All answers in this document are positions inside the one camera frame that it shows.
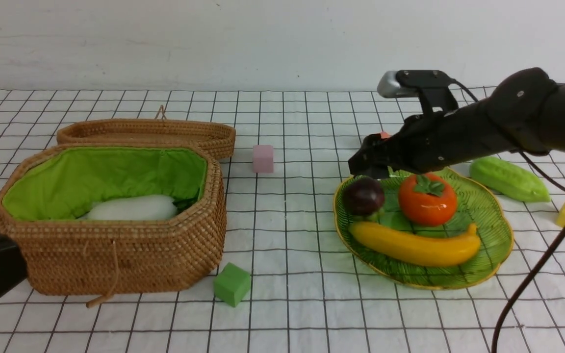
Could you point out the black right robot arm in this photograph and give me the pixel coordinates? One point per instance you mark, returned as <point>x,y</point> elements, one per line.
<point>525,113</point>

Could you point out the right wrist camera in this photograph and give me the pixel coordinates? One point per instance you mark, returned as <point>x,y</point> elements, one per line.
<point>431,87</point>

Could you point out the woven wicker basket lid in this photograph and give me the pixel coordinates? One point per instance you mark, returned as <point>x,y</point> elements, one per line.
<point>216,139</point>

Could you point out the orange toy persimmon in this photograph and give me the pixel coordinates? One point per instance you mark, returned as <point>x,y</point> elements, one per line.
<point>427,200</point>

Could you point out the dark purple toy mangosteen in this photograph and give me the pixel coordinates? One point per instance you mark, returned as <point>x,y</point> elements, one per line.
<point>363,197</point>

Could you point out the green toy cucumber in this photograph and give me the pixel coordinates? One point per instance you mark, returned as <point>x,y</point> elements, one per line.
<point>509,179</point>

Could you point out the green glass leaf plate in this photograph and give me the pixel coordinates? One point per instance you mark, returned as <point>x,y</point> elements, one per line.
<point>475,205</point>

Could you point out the pink foam cube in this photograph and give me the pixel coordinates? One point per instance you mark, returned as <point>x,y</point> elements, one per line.
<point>263,159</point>

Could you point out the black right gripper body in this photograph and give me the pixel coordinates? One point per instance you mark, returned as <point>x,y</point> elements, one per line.
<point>430,142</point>

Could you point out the white checkered tablecloth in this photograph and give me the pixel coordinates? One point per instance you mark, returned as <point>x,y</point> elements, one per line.
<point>310,295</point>

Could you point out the yellow toy banana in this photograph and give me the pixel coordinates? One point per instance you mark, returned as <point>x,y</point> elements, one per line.
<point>417,249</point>

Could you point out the woven wicker basket green lining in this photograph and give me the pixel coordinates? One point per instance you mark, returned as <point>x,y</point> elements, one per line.
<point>42,203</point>

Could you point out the green foam cube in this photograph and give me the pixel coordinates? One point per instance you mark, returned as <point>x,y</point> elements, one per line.
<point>232,284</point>

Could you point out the white toy radish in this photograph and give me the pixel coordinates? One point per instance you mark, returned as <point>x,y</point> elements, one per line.
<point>142,208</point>

